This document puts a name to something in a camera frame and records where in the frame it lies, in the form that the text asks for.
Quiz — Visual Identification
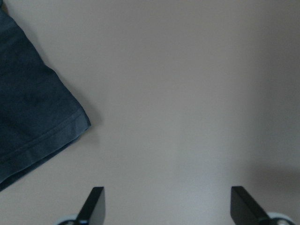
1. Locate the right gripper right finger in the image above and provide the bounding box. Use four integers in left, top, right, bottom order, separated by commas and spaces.
230, 186, 270, 225

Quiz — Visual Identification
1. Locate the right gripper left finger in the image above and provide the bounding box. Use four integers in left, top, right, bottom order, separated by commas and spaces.
75, 187, 105, 225

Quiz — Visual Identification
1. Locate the black printed t-shirt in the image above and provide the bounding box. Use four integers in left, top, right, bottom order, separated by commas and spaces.
0, 12, 90, 189

